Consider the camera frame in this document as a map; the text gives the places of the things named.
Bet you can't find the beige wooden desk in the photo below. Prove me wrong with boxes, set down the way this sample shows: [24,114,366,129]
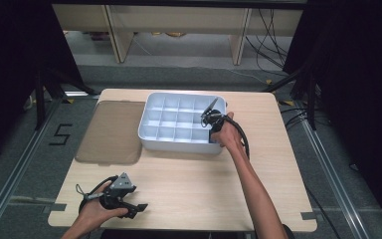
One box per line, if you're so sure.
[52,3,303,66]

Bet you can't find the left hand-held gripper cable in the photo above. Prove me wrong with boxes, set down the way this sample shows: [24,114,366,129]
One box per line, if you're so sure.
[75,174,119,214]

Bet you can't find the aluminium floor rail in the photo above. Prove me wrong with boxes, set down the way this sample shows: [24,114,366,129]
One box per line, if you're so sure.
[0,96,68,239]
[298,114,373,239]

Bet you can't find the white divided storage box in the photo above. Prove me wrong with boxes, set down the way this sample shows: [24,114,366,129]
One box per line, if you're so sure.
[137,92,229,155]

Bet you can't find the hand-held gripper cable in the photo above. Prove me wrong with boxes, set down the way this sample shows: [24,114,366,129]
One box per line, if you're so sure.
[206,113,251,161]
[75,174,119,214]

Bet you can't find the bundle of black cables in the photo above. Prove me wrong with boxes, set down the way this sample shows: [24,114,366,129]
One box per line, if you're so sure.
[244,8,293,73]

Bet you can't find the black curtain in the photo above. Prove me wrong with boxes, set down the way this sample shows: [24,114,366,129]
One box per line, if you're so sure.
[0,0,85,168]
[282,0,382,237]

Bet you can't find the right hand-held gripper cable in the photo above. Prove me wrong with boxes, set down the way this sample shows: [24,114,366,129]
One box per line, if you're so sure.
[206,113,251,161]

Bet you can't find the black floor cables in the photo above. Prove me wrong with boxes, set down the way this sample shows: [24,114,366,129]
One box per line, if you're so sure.
[280,105,310,129]

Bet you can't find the person's left hand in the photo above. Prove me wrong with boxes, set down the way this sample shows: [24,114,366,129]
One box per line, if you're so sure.
[79,180,129,231]

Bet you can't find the person's right hand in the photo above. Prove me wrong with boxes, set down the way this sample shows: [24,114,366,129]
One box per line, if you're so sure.
[210,111,244,151]

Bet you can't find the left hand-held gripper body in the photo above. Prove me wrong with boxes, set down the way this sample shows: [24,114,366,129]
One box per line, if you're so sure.
[98,171,137,211]

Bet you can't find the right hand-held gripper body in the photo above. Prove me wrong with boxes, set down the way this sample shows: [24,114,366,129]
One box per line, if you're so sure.
[200,97,227,134]

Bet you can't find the brown translucent box lid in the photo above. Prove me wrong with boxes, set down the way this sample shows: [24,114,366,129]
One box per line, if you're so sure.
[75,100,146,166]

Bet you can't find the black metal stand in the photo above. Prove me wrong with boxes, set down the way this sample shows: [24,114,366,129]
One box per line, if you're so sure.
[262,64,318,131]
[34,65,97,131]

